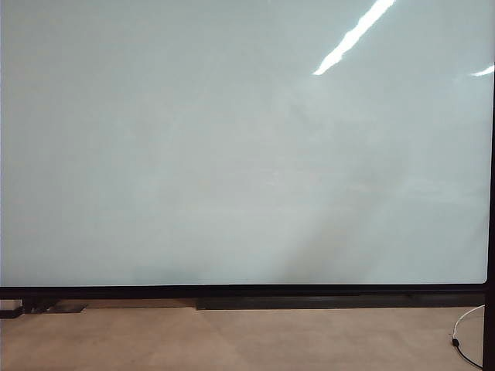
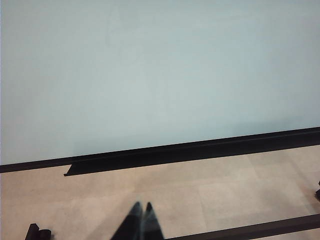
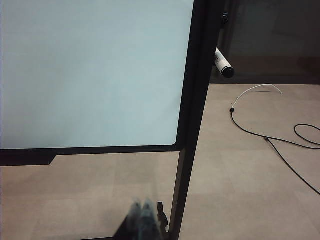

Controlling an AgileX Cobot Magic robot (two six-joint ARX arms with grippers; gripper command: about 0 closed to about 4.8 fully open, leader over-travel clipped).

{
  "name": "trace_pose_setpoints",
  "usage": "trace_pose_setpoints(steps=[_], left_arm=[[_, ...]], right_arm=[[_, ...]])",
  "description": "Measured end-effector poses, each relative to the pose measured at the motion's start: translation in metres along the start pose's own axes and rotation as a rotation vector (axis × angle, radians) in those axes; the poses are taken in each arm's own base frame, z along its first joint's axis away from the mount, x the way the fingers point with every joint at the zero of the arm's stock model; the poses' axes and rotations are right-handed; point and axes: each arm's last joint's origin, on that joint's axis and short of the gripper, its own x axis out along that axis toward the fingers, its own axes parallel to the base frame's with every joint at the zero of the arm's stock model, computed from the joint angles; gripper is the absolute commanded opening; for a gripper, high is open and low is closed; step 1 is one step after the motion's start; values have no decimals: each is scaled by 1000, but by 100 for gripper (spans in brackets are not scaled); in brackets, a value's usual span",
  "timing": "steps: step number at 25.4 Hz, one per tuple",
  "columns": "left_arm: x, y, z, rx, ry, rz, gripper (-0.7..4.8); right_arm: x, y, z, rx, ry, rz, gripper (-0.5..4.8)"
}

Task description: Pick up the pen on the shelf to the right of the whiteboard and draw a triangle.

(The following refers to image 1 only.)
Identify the black stand foot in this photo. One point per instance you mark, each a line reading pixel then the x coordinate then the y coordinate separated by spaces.
pixel 38 305

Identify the white box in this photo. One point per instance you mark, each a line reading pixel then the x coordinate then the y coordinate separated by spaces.
pixel 8 305

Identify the white glass whiteboard black frame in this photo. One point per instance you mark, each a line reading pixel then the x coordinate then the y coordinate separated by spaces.
pixel 116 154

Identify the black stand post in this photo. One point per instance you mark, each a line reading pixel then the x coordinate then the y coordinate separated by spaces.
pixel 488 332

